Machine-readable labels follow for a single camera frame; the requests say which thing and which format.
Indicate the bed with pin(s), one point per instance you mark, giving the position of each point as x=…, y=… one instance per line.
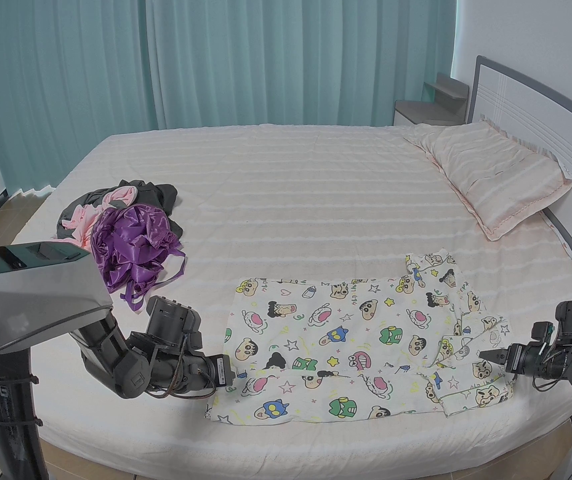
x=316, y=193

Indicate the grey bedside table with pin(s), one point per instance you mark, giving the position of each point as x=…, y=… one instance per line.
x=418, y=113

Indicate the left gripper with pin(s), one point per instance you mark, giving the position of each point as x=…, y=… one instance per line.
x=223, y=370

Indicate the pink garment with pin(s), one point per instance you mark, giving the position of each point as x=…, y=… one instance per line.
x=78, y=223

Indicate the blue-green curtain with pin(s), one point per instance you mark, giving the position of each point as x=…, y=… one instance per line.
x=291, y=43
x=66, y=68

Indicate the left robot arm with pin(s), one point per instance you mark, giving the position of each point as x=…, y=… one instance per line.
x=41, y=293

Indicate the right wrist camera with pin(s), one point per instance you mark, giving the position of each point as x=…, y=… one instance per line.
x=540, y=332

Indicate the white printed pyjama top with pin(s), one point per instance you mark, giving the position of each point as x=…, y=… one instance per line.
x=341, y=343

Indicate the purple satin garment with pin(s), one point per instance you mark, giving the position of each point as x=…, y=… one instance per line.
x=131, y=238

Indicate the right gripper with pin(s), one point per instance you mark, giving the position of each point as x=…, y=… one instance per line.
x=521, y=360

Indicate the cream pillow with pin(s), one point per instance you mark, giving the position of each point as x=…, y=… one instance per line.
x=495, y=178

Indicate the dark grey garment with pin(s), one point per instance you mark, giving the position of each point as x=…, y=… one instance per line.
x=166, y=195

